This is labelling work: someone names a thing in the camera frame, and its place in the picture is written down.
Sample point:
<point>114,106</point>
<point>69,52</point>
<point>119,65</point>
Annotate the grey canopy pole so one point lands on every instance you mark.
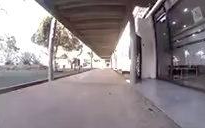
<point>51,60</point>
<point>132,50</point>

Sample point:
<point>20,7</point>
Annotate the reddish concrete path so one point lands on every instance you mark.
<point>90,100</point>

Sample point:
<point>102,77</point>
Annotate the walkway canopy roof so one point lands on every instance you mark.
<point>96,20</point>

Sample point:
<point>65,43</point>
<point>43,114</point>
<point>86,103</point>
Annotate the tree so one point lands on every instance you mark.
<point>64,37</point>

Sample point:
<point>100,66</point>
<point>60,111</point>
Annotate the dark kerb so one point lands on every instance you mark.
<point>23,84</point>

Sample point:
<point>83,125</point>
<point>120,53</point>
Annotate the building with glass front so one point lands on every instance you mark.
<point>190,50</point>

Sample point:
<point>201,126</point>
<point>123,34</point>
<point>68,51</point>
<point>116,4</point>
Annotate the row of trees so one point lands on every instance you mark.
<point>10,50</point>

